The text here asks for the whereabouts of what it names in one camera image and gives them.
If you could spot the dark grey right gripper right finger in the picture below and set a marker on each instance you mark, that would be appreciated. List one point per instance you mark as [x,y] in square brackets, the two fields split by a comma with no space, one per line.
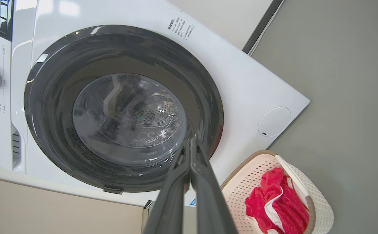
[210,201]

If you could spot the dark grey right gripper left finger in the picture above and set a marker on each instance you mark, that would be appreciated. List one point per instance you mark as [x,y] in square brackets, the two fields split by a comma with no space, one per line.
[171,198]

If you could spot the cream perforated laundry basket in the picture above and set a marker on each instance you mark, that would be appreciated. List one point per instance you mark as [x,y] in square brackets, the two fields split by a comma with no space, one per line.
[241,185]

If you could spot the blue energy label sticker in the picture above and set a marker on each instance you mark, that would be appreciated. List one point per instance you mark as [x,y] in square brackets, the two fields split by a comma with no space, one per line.
[193,202]

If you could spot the white garment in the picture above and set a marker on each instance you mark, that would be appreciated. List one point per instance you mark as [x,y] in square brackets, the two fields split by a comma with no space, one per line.
[273,211]

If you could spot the red garment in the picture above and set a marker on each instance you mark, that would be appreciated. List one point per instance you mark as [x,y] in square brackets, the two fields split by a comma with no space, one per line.
[293,211]

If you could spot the round white filter cover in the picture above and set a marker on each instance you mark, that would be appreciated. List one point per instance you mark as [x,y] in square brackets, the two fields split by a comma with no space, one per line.
[274,122]

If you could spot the beige cabinet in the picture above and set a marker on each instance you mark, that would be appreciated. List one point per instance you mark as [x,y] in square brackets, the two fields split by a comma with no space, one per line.
[62,211]

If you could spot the white front-load washing machine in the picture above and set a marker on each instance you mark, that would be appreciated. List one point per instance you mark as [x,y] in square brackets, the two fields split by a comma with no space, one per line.
[241,87]

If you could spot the dark round washer door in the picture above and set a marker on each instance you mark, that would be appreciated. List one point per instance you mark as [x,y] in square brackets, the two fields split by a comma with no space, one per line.
[52,97]

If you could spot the dark baseboard strip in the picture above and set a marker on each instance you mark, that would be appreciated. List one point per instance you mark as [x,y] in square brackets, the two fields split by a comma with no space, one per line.
[260,27]

